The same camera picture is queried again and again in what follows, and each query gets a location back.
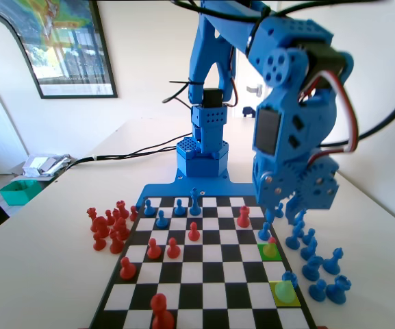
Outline pile of papers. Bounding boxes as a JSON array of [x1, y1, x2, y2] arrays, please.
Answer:
[[11, 153, 79, 183]]

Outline black framed poster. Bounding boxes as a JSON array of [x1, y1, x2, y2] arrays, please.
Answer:
[[0, 0, 119, 100]]

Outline red white black servo wires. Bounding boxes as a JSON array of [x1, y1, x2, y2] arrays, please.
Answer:
[[298, 70, 359, 169]]

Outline blue tall piece back row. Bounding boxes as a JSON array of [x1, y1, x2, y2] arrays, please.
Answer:
[[188, 186, 201, 217]]

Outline black white chessboard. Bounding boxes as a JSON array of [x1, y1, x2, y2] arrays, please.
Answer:
[[87, 195, 318, 329]]

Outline black table cable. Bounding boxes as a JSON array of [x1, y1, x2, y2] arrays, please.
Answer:
[[55, 134, 193, 172], [55, 146, 178, 172]]

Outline black camera cable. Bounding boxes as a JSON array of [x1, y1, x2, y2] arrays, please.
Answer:
[[162, 0, 395, 143]]

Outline red crowned chess piece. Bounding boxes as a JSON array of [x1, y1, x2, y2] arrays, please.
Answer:
[[86, 206, 109, 238], [236, 204, 251, 229]]

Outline metal door lever handle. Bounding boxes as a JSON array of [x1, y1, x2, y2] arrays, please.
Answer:
[[246, 83, 263, 99]]

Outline green plastic box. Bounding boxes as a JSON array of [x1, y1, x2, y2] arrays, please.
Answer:
[[0, 180, 41, 207]]

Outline white door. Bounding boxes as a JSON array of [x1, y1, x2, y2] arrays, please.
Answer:
[[233, 44, 270, 119]]

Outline blue base plate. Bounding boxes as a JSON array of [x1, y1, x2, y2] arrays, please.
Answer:
[[136, 170, 263, 212]]

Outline red king chess piece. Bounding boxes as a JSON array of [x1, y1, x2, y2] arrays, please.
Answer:
[[149, 293, 176, 329]]

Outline blue chess rook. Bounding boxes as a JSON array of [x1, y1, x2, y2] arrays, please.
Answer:
[[275, 270, 299, 306], [326, 275, 353, 306]]

